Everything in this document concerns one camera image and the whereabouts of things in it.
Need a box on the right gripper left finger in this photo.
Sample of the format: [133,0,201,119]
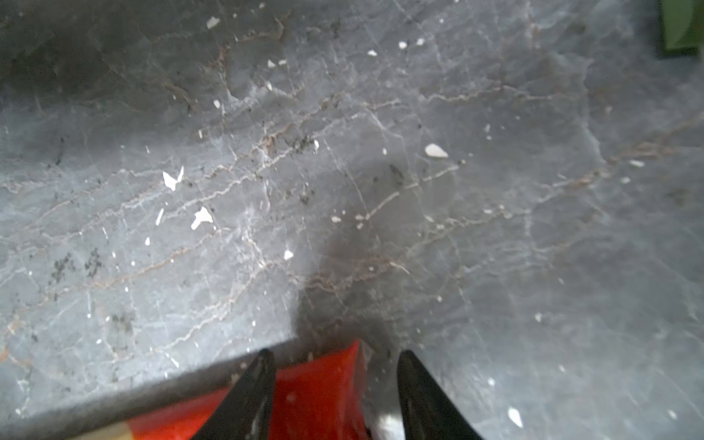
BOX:
[191,349,276,440]

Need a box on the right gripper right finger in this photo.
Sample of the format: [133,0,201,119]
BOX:
[397,350,482,440]

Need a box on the red spaghetti bag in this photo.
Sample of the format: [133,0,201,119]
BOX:
[79,340,371,439]

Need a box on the green wooden two-tier shelf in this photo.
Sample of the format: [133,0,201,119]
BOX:
[659,0,703,51]

